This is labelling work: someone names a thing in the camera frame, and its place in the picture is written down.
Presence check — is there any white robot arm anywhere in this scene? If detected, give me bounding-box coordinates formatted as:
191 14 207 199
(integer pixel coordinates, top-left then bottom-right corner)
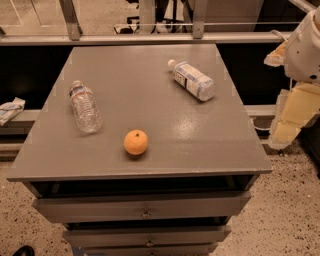
264 6 320 150

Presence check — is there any white labelled plastic bottle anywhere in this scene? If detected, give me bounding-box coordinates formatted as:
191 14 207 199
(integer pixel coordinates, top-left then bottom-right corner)
168 59 215 102

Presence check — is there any top grey drawer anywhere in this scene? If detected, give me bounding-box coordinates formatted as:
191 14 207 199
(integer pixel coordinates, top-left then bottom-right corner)
33 191 251 223

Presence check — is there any grey drawer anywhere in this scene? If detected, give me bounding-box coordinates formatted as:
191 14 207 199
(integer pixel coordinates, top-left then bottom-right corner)
85 243 217 256
33 191 251 223
63 226 231 248

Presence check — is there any grey drawer cabinet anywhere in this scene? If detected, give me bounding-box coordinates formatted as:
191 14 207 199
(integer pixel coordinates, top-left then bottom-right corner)
9 45 271 256

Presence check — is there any middle grey drawer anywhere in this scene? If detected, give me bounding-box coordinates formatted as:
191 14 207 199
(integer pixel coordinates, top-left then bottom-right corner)
63 226 231 248

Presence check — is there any orange fruit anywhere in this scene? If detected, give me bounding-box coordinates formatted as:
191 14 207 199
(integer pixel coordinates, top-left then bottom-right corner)
123 130 148 156

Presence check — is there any bottom grey drawer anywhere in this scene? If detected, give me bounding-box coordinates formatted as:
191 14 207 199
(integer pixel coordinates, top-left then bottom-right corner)
85 243 217 256

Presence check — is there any clear empty plastic bottle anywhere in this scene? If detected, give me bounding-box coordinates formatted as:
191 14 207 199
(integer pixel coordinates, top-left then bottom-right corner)
69 80 103 134

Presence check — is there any crumpled white packet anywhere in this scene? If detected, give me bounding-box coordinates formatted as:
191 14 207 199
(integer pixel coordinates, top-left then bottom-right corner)
0 97 25 126

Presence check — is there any black shoe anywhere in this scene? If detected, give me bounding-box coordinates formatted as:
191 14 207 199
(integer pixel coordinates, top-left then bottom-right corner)
12 245 35 256

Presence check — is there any grey metal rail frame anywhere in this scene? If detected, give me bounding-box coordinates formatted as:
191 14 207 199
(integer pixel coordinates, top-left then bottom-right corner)
0 0 295 46

